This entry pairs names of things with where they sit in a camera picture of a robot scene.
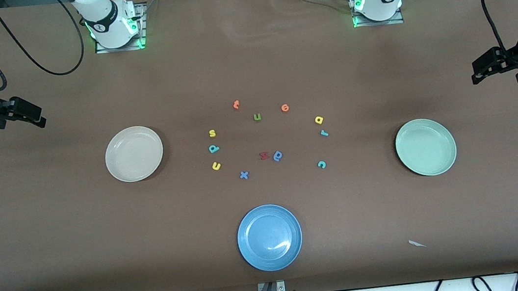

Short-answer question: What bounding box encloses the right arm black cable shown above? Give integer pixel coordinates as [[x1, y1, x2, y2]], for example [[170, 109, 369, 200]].
[[0, 0, 88, 91]]

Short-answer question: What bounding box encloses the brown table cover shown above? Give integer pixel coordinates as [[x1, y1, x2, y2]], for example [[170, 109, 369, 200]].
[[0, 0, 518, 291]]

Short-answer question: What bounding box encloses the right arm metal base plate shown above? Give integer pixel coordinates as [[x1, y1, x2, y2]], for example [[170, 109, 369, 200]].
[[91, 1, 150, 55]]

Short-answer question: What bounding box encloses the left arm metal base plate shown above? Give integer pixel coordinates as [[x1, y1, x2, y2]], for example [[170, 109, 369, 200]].
[[350, 0, 405, 29]]

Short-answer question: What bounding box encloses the green round plate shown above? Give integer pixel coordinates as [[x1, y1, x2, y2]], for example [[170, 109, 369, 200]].
[[393, 115, 460, 180]]

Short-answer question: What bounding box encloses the beige round plate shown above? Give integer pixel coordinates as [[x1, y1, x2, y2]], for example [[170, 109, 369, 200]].
[[102, 123, 167, 185]]

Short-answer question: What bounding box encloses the grey metal bracket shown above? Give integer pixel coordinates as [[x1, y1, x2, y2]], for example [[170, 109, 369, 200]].
[[256, 279, 286, 291]]

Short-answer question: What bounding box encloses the blue round plate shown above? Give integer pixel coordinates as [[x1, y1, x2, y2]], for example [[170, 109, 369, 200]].
[[234, 201, 307, 275]]

